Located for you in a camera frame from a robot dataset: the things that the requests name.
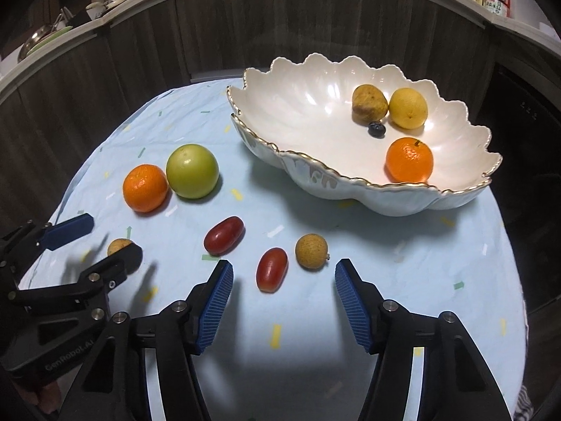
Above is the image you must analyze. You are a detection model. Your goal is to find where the green apple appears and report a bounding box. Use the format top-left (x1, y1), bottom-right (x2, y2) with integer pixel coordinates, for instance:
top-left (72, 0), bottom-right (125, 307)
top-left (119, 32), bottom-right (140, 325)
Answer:
top-left (165, 143), bottom-right (220, 200)

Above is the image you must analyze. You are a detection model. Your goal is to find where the yellow lemon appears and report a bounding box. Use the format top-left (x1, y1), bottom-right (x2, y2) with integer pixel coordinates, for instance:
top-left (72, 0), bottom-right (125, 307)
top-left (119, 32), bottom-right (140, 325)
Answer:
top-left (389, 88), bottom-right (428, 131)

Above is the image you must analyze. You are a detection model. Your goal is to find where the white scalloped ceramic bowl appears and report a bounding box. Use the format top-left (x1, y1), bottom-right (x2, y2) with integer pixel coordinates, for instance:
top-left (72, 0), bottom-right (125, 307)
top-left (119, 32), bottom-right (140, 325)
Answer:
top-left (226, 52), bottom-right (503, 217)

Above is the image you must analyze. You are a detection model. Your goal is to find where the brown russet pear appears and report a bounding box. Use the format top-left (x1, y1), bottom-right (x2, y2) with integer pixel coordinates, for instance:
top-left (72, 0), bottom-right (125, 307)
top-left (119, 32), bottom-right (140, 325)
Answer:
top-left (351, 84), bottom-right (389, 126)

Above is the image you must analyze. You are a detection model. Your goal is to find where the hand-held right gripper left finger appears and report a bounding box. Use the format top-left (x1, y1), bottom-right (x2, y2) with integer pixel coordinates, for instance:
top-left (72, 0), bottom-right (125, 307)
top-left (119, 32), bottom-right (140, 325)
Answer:
top-left (72, 260), bottom-right (235, 421)

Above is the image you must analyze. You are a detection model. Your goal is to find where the red cherry tomato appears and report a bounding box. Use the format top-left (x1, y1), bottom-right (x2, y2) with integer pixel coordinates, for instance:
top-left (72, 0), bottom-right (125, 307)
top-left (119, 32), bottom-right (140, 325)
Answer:
top-left (203, 216), bottom-right (245, 256)
top-left (256, 247), bottom-right (289, 293)

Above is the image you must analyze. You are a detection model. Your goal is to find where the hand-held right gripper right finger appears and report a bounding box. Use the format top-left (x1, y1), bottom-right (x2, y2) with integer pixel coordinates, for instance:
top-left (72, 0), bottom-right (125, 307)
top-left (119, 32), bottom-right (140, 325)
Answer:
top-left (334, 259), bottom-right (513, 421)

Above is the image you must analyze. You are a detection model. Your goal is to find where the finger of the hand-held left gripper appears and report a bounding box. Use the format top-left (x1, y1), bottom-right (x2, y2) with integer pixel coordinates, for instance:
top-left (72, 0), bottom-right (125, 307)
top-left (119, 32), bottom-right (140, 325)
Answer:
top-left (0, 213), bottom-right (95, 281)
top-left (9, 243), bottom-right (143, 322)

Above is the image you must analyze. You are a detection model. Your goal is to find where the steel pan lid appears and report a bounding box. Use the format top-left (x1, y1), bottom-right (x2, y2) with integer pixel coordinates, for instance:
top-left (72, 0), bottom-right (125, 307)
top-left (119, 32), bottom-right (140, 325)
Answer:
top-left (18, 22), bottom-right (58, 63)

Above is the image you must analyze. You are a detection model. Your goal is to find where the white kitchen countertop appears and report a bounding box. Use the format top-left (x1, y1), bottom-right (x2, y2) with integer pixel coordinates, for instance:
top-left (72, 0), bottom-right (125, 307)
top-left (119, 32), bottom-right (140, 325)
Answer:
top-left (0, 0), bottom-right (561, 97)

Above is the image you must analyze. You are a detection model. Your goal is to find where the green basin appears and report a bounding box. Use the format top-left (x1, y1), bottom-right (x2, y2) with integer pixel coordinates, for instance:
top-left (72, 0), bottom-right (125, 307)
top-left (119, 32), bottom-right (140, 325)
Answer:
top-left (26, 24), bottom-right (74, 55)

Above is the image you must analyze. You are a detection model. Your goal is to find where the brown longan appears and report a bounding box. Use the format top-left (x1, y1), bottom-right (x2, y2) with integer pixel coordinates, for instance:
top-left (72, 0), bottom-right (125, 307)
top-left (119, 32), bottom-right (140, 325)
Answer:
top-left (107, 238), bottom-right (133, 257)
top-left (295, 233), bottom-right (330, 269)

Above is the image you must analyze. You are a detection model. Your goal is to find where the grey striped blanket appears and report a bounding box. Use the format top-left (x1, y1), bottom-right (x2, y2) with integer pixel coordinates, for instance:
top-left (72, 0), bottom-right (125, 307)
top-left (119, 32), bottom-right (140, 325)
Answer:
top-left (517, 383), bottom-right (534, 421)

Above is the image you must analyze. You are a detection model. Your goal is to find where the light blue patterned tablecloth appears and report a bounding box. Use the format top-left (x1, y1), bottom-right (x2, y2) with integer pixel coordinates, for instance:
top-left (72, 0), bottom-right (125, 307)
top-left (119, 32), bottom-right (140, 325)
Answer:
top-left (20, 76), bottom-right (529, 421)

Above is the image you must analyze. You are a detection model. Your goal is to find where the person's left hand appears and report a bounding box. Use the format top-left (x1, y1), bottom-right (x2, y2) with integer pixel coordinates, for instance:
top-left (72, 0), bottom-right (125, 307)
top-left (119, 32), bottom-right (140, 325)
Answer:
top-left (34, 381), bottom-right (63, 415)

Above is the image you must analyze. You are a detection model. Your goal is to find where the black built-in dishwasher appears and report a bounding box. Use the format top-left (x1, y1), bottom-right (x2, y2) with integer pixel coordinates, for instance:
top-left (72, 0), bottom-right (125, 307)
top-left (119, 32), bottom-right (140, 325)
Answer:
top-left (478, 59), bottom-right (561, 316)

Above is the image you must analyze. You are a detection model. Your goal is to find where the mandarin orange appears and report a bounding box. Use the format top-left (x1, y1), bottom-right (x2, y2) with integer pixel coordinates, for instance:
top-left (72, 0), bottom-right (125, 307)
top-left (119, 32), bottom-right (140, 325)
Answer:
top-left (123, 163), bottom-right (170, 214)
top-left (385, 137), bottom-right (434, 183)

